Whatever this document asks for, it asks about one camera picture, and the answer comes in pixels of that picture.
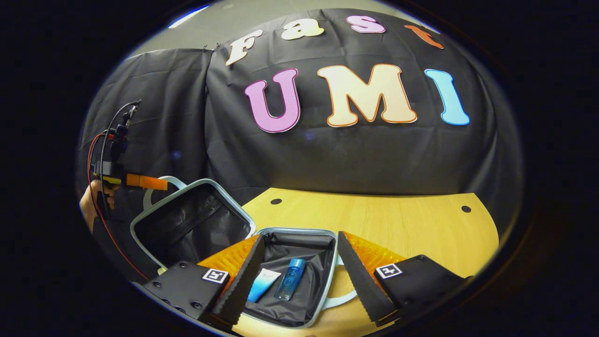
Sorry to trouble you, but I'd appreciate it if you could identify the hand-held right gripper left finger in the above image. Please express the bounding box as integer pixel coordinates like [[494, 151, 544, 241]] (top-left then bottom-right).
[[142, 234, 266, 328]]

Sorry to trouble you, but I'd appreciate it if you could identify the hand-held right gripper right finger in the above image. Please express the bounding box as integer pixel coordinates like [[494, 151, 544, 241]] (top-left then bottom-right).
[[337, 231, 474, 328]]

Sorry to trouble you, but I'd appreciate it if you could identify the white and blue tube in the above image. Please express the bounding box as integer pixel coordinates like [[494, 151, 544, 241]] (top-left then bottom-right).
[[247, 268, 282, 303]]

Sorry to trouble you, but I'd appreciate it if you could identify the blue skin care bottle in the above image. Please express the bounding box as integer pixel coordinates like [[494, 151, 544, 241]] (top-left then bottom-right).
[[274, 258, 307, 301]]

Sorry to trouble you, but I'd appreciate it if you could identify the light blue suitcase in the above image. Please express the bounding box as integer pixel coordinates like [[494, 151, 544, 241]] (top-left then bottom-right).
[[130, 176, 358, 329]]

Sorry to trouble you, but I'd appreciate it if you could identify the ceiling light panel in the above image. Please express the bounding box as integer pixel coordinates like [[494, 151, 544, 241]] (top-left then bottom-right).
[[168, 5, 210, 29]]

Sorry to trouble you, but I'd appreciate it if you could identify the black cable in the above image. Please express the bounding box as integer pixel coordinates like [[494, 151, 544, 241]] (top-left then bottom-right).
[[97, 100, 142, 223]]

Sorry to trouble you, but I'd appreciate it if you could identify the red cable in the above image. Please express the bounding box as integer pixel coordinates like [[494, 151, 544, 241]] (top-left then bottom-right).
[[87, 133, 150, 281]]

